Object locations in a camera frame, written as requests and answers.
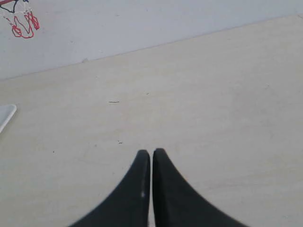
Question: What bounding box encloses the white plastic tray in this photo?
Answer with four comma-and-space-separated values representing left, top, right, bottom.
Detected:
0, 104, 17, 133

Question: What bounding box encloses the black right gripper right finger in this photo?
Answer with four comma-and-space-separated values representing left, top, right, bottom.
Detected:
152, 148, 245, 227

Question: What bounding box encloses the red mini basketball hoop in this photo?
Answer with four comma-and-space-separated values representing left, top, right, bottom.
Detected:
0, 0, 40, 39

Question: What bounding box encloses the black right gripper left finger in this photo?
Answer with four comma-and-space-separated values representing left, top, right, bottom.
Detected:
71, 150, 150, 227

